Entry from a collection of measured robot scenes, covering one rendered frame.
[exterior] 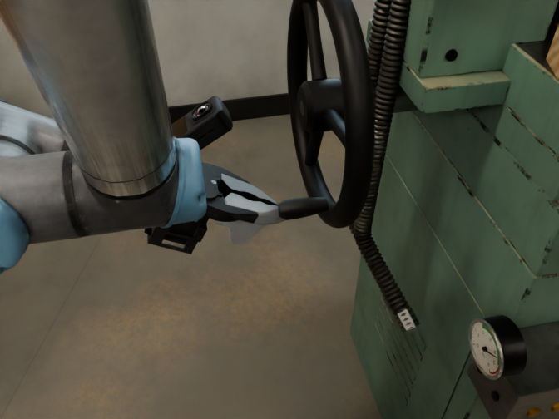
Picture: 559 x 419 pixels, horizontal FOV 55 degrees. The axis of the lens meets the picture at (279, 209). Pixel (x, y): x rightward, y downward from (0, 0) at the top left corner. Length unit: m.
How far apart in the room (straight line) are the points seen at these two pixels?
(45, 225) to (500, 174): 0.47
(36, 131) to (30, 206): 0.12
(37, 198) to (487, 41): 0.45
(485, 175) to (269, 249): 0.99
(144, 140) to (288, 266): 1.19
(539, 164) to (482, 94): 0.09
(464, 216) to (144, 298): 0.98
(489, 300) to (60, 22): 0.58
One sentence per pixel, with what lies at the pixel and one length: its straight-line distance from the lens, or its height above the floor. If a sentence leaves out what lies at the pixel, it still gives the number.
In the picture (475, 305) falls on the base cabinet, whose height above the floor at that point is 0.59.
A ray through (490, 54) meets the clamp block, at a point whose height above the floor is 0.89.
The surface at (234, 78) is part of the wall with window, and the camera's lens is 2.04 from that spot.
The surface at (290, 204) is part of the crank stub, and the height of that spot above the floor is 0.73.
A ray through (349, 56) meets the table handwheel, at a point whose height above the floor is 0.92.
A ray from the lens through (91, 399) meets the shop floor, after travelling 1.36.
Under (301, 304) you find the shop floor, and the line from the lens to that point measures 1.44.
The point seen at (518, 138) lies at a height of 0.82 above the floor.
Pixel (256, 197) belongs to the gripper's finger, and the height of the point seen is 0.73.
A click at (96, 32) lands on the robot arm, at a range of 0.29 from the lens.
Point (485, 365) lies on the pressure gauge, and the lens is 0.62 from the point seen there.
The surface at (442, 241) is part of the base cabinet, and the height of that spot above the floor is 0.60.
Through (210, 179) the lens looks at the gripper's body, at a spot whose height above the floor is 0.76.
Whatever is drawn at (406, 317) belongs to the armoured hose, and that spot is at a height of 0.58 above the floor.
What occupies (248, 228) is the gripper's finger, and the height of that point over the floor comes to 0.70.
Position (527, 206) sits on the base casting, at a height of 0.77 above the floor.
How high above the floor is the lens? 1.14
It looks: 42 degrees down
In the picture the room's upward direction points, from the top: straight up
